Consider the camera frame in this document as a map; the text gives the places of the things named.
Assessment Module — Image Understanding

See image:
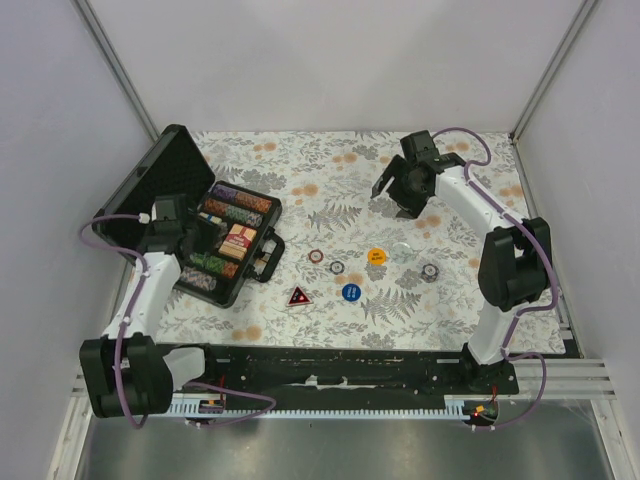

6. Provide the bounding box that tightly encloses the blue 10 poker chip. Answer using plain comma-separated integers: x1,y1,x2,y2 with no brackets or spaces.
329,260,345,275

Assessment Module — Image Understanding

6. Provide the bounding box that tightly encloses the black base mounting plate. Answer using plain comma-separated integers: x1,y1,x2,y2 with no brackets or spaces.
186,345,519,406

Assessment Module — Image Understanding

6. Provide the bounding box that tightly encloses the white slotted cable duct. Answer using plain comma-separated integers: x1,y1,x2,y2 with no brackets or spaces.
160,394,471,422

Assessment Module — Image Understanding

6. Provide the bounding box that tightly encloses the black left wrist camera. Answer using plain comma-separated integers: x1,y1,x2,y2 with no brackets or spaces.
151,194,189,221

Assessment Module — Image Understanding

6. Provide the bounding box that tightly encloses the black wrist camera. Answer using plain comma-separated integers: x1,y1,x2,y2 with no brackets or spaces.
400,130,440,164
151,194,189,221

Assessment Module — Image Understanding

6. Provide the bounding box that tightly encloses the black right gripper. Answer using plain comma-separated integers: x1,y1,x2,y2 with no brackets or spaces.
372,155,431,221

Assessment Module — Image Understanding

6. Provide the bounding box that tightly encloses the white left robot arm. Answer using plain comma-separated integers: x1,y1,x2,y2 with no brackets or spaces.
79,213,220,429

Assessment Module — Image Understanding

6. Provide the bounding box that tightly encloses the black poker set case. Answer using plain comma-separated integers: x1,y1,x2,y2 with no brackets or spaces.
92,124,285,308

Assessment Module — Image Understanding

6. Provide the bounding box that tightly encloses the red 5 poker chip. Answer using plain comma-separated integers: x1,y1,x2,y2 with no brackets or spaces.
308,249,324,264

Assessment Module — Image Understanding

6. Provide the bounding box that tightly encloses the blue card deck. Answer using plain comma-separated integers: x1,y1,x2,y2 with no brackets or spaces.
199,212,224,226

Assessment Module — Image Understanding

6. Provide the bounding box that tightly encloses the red Texas Holdem card deck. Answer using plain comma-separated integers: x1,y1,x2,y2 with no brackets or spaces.
218,224,257,260

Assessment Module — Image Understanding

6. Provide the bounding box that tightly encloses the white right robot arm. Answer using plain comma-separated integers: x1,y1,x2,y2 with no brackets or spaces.
371,154,557,394

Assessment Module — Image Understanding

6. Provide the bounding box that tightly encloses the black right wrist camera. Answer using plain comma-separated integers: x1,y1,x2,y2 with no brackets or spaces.
400,130,440,164

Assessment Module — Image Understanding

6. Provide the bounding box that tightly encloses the floral patterned table mat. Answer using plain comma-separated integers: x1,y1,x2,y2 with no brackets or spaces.
115,130,567,354

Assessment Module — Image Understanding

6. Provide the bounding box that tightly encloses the red triangular dealer button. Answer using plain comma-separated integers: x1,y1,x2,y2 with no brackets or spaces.
286,286,313,307

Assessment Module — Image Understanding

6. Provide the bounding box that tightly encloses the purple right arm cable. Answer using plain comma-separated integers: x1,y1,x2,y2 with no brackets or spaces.
430,124,558,431

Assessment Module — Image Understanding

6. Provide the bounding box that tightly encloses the yellow big blind button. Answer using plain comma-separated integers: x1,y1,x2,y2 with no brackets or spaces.
367,248,387,266

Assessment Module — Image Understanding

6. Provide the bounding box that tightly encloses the clear round acrylic disc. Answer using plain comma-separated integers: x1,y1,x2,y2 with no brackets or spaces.
390,242,414,264

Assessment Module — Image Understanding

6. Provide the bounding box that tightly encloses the blue 10 chip stack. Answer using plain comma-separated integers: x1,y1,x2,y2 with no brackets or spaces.
421,263,439,283

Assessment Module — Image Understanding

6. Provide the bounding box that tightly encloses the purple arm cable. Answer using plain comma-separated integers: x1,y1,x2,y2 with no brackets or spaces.
79,213,279,431
430,124,558,431

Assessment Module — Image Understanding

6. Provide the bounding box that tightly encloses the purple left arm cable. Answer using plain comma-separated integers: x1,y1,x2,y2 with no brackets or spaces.
79,213,279,431

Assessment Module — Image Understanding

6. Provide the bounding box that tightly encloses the red purple chip row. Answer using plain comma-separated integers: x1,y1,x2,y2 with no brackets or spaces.
211,184,272,213

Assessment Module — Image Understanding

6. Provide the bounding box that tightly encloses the blue small blind button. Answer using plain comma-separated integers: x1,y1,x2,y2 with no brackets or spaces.
341,283,362,302

